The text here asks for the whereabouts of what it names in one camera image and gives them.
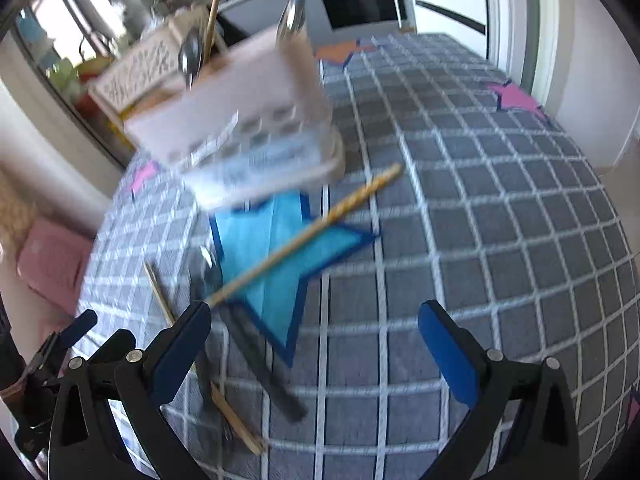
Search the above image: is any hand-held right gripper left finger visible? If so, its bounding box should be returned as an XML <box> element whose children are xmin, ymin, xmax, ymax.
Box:
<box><xmin>50</xmin><ymin>301</ymin><xmax>212</xmax><ymax>480</ymax></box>

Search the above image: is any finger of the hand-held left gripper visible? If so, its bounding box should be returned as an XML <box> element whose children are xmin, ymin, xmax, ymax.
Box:
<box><xmin>87</xmin><ymin>329</ymin><xmax>137</xmax><ymax>367</ymax></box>
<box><xmin>27</xmin><ymin>309</ymin><xmax>99</xmax><ymax>379</ymax></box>

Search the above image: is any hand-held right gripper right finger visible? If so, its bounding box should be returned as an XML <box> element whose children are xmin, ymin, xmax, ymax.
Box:
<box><xmin>417</xmin><ymin>299</ymin><xmax>581</xmax><ymax>480</ymax></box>

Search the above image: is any light wooden chopstick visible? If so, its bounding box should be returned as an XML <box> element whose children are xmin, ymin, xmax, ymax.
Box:
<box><xmin>143</xmin><ymin>261</ymin><xmax>265</xmax><ymax>457</ymax></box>

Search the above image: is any yellow patterned chopstick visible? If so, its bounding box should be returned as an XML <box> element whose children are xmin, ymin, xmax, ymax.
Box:
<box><xmin>206</xmin><ymin>162</ymin><xmax>405</xmax><ymax>307</ymax></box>

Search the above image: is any pale pink utensil holder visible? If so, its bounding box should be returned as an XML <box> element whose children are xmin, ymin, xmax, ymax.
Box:
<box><xmin>122</xmin><ymin>25</ymin><xmax>346</xmax><ymax>211</ymax></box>

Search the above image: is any silver metal spoon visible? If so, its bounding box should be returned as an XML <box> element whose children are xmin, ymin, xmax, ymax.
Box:
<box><xmin>178</xmin><ymin>29</ymin><xmax>204</xmax><ymax>87</ymax></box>

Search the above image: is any pink cushion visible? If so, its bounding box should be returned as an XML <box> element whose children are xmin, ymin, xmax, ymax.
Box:
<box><xmin>17</xmin><ymin>219</ymin><xmax>94</xmax><ymax>307</ymax></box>

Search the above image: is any beige fuzzy cushion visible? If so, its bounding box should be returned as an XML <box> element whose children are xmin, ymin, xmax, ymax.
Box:
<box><xmin>0</xmin><ymin>170</ymin><xmax>37</xmax><ymax>262</ymax></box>

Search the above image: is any grey checked tablecloth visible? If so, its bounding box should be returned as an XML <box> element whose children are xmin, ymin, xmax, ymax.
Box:
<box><xmin>75</xmin><ymin>32</ymin><xmax>640</xmax><ymax>480</ymax></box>

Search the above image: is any beige perforated plastic trolley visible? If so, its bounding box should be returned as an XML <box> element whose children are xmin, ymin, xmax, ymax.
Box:
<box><xmin>89</xmin><ymin>6</ymin><xmax>222</xmax><ymax>117</ymax></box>

